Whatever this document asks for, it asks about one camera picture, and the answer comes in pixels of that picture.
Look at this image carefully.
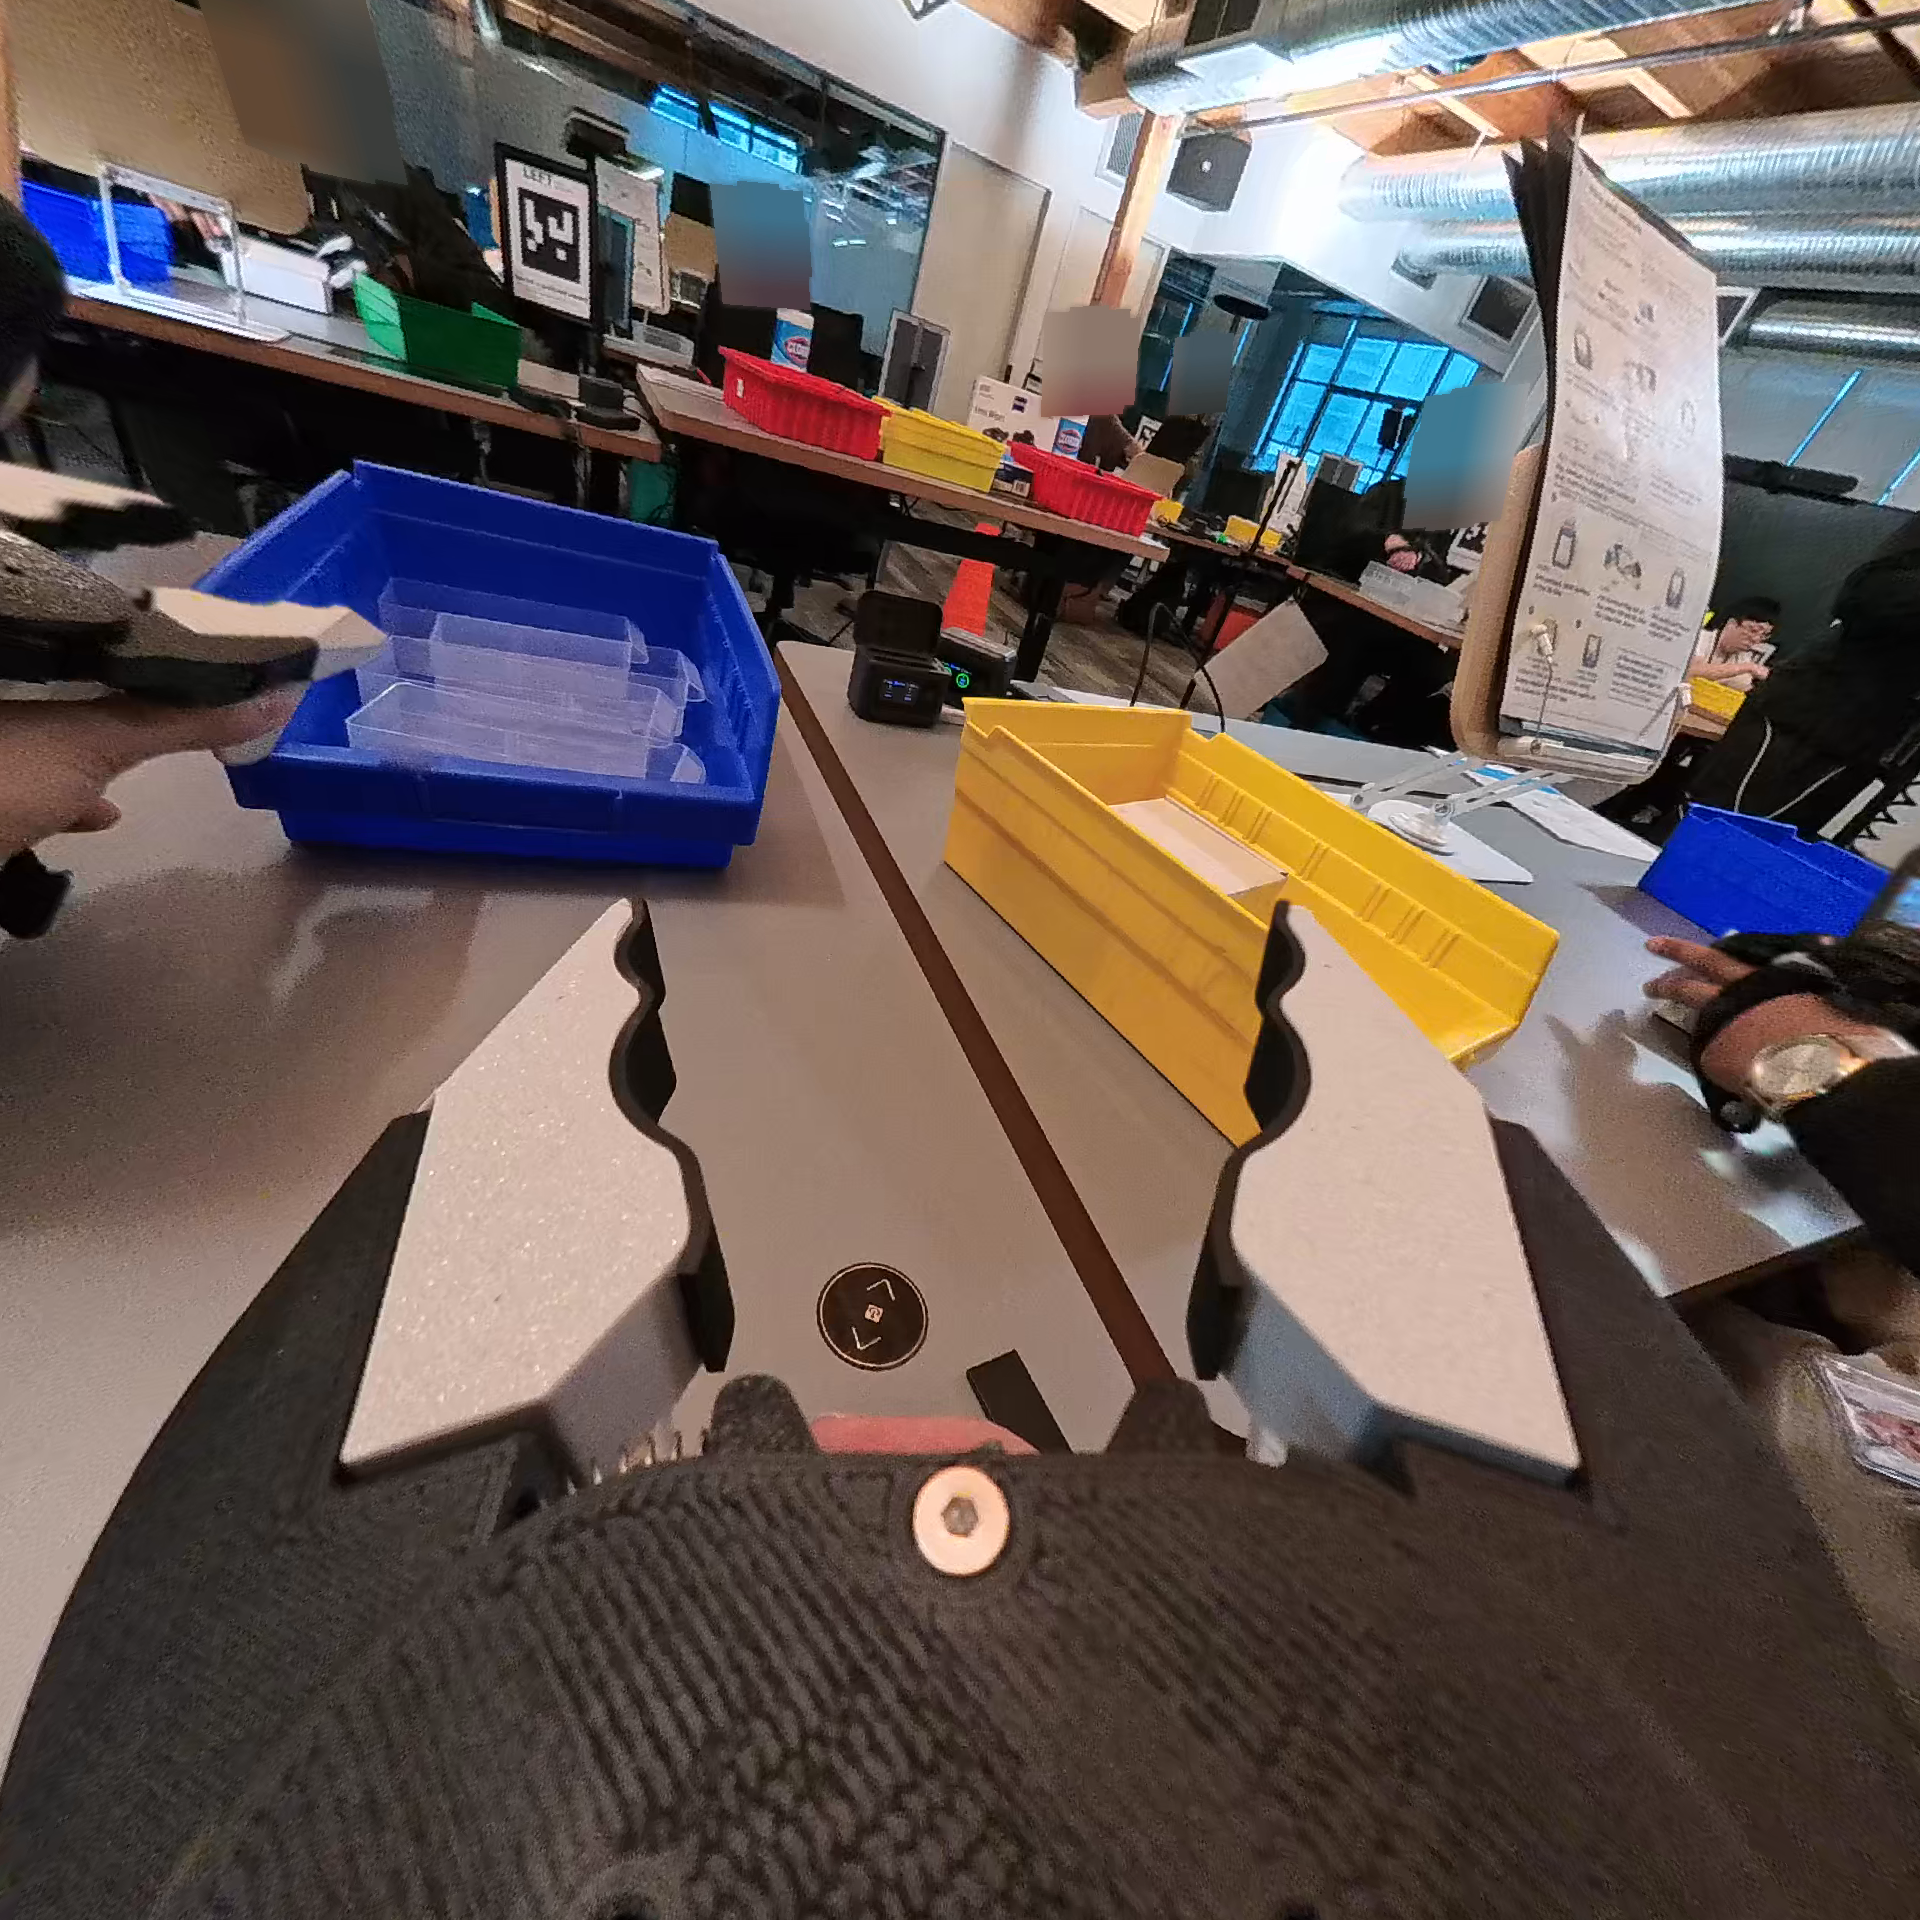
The clear acrylic box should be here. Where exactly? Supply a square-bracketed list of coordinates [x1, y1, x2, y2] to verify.
[97, 165, 250, 325]

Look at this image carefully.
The red plastic basket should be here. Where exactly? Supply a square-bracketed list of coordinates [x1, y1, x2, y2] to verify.
[720, 349, 891, 463]
[1008, 442, 1165, 534]

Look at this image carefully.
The short clear plastic tray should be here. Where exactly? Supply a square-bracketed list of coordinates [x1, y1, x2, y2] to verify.
[375, 577, 650, 670]

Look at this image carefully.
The black charger case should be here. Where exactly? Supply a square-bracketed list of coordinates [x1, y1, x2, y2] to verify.
[846, 589, 950, 727]

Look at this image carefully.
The printed instruction sheet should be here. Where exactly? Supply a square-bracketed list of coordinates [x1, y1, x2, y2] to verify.
[1500, 127, 1722, 752]

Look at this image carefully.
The silver ventilation duct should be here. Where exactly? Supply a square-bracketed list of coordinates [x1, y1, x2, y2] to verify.
[1343, 104, 1920, 288]

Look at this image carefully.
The plastic card packet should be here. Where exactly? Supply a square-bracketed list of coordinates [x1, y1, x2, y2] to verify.
[1819, 1350, 1920, 1489]

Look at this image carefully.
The another person's forearm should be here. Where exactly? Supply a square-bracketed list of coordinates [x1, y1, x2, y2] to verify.
[1785, 1051, 1920, 1279]

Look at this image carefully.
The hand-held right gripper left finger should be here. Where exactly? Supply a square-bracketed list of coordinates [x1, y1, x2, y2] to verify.
[339, 896, 738, 1480]

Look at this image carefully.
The green plastic bin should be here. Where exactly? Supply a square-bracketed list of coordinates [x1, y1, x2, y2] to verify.
[352, 275, 524, 391]

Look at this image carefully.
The long yellow plastic bin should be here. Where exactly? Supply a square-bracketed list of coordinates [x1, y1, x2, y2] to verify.
[943, 696, 1563, 1151]

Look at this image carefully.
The yellow plastic basket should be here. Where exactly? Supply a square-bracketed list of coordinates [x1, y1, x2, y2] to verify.
[876, 404, 1010, 495]

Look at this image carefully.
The large clear plastic tray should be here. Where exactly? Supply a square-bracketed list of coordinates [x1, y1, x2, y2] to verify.
[344, 686, 709, 787]

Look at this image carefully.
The round black desk controller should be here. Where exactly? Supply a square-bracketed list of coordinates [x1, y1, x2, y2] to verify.
[817, 1261, 930, 1370]

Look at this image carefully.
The grey tilted board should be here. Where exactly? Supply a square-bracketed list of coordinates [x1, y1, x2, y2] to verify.
[1204, 600, 1333, 739]

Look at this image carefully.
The silver wrist watch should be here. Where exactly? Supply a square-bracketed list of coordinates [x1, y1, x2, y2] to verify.
[1746, 1032, 1880, 1116]

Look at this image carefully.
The small blue plastic bin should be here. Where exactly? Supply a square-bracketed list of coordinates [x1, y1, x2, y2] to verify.
[1639, 803, 1897, 940]

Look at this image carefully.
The wooden clipboard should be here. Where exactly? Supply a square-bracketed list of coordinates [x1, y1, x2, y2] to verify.
[1453, 442, 1555, 761]

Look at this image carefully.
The black white tag board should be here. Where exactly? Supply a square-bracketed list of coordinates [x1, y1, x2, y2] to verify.
[494, 143, 602, 325]

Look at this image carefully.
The medium clear plastic tray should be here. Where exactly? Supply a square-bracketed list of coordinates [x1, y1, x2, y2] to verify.
[356, 661, 680, 752]

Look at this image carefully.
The large blue plastic bin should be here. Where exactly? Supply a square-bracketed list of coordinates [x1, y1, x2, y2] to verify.
[194, 461, 783, 872]

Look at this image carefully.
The black cable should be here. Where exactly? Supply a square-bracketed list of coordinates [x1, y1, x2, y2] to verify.
[1147, 600, 1225, 715]

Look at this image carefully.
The black wall speaker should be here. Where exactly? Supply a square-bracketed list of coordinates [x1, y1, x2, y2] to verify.
[1166, 127, 1255, 213]

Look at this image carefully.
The person's left hand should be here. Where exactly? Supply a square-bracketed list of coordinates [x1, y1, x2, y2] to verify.
[0, 693, 307, 864]

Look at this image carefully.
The blue storage bin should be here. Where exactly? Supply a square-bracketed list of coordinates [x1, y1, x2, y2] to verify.
[22, 181, 175, 288]

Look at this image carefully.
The white cardboard piece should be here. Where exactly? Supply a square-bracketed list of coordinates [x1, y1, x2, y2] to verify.
[1106, 795, 1291, 901]

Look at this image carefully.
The narrow clear plastic tray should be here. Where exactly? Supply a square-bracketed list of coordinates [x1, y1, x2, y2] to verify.
[427, 615, 709, 709]

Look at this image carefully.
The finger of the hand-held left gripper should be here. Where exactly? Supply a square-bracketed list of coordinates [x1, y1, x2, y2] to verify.
[0, 458, 200, 555]
[0, 532, 390, 711]

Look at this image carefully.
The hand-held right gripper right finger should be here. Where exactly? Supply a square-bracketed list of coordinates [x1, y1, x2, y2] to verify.
[1188, 896, 1591, 1489]

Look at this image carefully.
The long background table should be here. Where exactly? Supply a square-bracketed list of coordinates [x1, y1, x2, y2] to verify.
[60, 284, 663, 469]

